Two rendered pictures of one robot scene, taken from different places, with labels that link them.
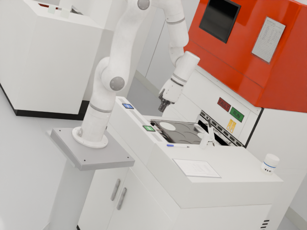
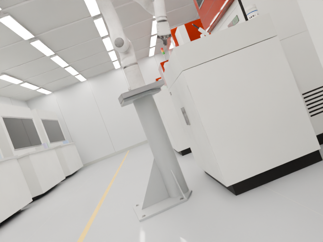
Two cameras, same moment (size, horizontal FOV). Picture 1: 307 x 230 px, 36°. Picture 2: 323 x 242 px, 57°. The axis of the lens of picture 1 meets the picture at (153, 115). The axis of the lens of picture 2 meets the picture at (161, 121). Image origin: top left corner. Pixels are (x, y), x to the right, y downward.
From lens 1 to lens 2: 1.72 m
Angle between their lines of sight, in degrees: 39
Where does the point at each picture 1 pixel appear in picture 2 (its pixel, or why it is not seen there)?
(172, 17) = not seen: outside the picture
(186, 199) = (180, 62)
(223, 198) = (216, 49)
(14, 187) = not seen: hidden behind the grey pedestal
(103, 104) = (125, 62)
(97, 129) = (134, 78)
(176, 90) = (163, 26)
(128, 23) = (103, 9)
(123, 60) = (115, 30)
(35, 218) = not seen: hidden behind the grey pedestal
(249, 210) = (255, 49)
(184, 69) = (156, 10)
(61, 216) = (154, 147)
